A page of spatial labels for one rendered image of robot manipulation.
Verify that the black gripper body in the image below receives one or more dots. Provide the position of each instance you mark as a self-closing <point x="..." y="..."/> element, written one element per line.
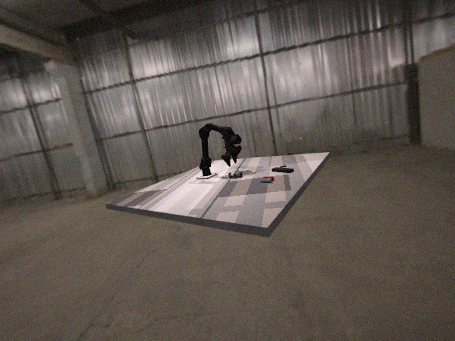
<point x="228" y="152"/>

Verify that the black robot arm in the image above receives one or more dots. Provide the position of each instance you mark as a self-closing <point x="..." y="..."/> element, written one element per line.
<point x="229" y="138"/>

